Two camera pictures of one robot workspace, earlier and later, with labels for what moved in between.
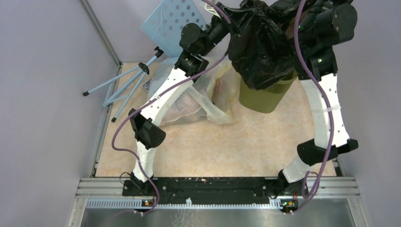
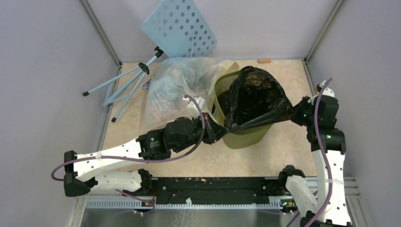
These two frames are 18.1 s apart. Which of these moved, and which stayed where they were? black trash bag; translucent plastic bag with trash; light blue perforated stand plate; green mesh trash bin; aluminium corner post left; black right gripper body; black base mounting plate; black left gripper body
Moved: black trash bag; black right gripper body; black left gripper body; green mesh trash bin
Stayed: light blue perforated stand plate; aluminium corner post left; translucent plastic bag with trash; black base mounting plate
